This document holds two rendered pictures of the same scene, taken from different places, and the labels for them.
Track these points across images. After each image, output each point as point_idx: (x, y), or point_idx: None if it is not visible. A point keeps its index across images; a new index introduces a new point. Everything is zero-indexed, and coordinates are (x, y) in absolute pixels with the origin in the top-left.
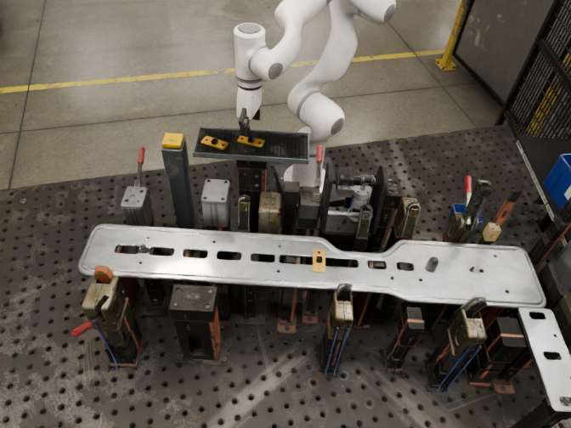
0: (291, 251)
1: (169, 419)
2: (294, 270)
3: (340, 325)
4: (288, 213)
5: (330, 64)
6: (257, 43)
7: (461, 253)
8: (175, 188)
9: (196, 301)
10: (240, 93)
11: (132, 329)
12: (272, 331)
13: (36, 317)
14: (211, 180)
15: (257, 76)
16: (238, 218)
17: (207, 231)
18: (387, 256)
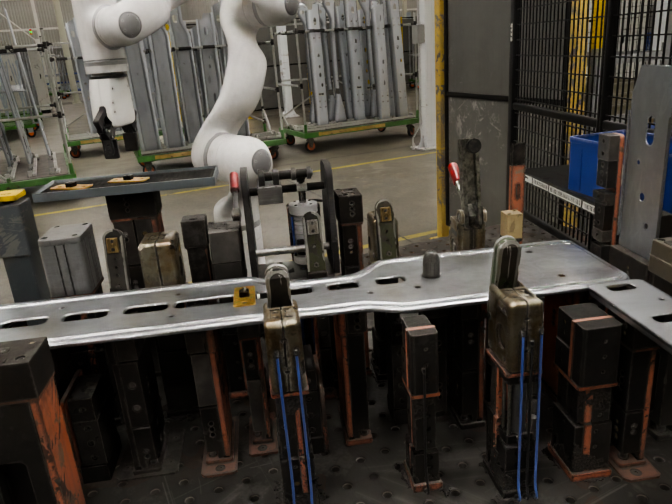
0: (198, 296)
1: None
2: (200, 311)
3: (280, 345)
4: (198, 270)
5: (234, 85)
6: (102, 0)
7: (477, 257)
8: (18, 284)
9: (0, 356)
10: (92, 85)
11: None
12: (192, 479)
13: None
14: (61, 225)
15: (112, 54)
16: (107, 272)
17: (54, 299)
18: (360, 276)
